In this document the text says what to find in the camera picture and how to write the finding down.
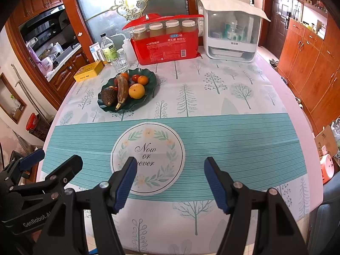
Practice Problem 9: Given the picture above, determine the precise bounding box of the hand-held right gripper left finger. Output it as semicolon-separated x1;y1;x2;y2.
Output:
33;156;138;255

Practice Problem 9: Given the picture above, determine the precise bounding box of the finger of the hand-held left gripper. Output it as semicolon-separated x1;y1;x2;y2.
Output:
9;154;84;202
0;149;45;184

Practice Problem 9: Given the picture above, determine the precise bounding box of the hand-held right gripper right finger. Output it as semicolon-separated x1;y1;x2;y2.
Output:
204;157;309;255

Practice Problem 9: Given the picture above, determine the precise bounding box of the dark brown avocado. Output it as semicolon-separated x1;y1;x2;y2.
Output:
101;87;116;106

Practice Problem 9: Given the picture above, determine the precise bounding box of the dark green scalloped plate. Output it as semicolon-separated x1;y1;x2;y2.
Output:
97;68;158;113

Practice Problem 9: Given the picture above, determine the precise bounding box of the large yellow orange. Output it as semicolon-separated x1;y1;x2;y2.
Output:
129;83;146;99

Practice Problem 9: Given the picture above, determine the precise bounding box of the overripe brown banana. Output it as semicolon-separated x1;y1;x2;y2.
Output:
115;74;130;111

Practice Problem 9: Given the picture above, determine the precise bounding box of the red lid container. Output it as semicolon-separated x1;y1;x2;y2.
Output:
26;112;51;142

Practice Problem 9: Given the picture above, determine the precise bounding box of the tree print tablecloth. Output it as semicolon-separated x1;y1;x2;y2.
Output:
37;56;323;255

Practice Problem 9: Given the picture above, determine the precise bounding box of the wooden kitchen counter cabinet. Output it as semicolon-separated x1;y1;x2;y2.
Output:
46;48;92;109

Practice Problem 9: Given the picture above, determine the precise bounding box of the yellow tin box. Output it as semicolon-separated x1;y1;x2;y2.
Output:
74;61;105;82

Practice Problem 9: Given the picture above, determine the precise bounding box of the white and orange appliance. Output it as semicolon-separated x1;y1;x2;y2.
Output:
320;154;336;185

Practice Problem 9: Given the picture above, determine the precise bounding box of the grey blue chair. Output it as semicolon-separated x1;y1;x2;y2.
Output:
308;175;340;255

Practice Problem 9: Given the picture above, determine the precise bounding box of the cardboard box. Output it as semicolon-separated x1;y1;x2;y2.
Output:
314;125;340;160

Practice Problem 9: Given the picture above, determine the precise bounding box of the clear glass cup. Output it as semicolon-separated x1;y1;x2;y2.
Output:
112;49;130;73

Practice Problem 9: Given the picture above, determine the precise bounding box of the white and blue box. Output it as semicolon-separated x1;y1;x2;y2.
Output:
89;42;103;61

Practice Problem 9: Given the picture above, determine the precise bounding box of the clear bottle green label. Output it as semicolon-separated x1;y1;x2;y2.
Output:
100;33;119;63

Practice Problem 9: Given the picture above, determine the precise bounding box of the white squeeze bottle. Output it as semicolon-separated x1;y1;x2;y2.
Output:
122;38;137;64

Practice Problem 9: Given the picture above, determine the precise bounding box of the white sterilizer cabinet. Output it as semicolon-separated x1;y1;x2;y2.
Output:
199;0;271;63

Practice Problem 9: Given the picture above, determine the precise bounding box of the black range hood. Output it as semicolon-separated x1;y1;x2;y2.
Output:
18;5;67;36

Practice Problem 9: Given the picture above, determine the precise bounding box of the red paper cup packet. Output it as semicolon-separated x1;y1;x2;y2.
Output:
122;13;204;65

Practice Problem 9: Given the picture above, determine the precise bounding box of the frosted glass door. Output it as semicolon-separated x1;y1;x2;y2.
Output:
70;0;192;59

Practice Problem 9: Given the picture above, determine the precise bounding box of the dark entrance door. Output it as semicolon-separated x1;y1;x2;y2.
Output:
266;0;294;59

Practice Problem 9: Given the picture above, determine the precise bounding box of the wooden wall cabinet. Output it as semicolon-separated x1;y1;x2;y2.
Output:
276;18;340;136

